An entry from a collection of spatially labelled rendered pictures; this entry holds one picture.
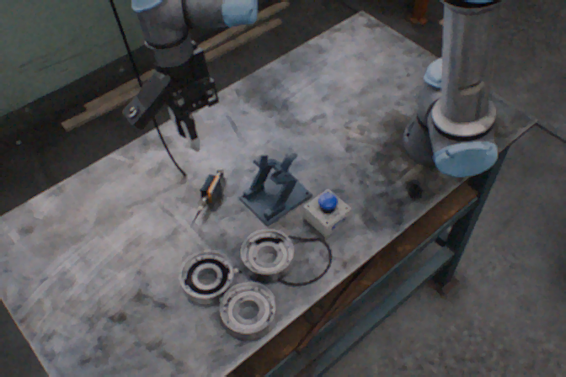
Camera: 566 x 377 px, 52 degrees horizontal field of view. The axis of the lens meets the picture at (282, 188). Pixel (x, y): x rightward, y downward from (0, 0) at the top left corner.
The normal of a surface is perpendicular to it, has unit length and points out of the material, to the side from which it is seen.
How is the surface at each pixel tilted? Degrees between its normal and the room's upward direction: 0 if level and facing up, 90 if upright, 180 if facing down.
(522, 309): 0
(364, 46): 0
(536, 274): 0
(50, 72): 90
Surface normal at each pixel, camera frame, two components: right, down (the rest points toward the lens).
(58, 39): 0.65, 0.59
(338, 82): -0.01, -0.62
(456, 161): 0.01, 0.86
